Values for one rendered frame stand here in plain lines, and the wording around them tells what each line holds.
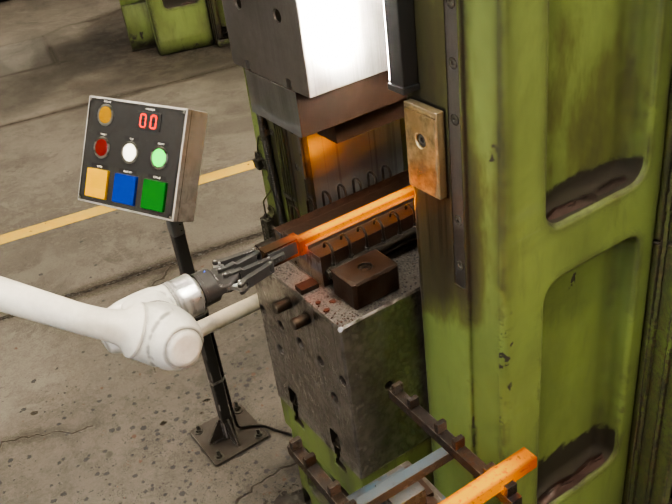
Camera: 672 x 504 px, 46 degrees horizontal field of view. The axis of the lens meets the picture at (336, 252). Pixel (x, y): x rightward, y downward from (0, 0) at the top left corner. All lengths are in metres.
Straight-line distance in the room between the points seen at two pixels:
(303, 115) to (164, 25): 4.98
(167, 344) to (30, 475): 1.55
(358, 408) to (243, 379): 1.23
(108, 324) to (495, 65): 0.78
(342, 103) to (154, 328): 0.57
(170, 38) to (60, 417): 4.03
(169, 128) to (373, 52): 0.67
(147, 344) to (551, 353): 0.85
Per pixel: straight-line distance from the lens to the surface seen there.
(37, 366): 3.35
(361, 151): 2.01
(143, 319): 1.44
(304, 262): 1.78
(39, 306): 1.47
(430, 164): 1.45
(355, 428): 1.80
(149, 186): 2.05
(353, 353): 1.67
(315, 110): 1.56
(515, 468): 1.29
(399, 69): 1.41
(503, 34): 1.26
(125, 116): 2.14
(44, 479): 2.87
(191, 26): 6.52
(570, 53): 1.47
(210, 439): 2.73
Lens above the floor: 1.91
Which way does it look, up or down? 32 degrees down
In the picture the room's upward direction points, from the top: 8 degrees counter-clockwise
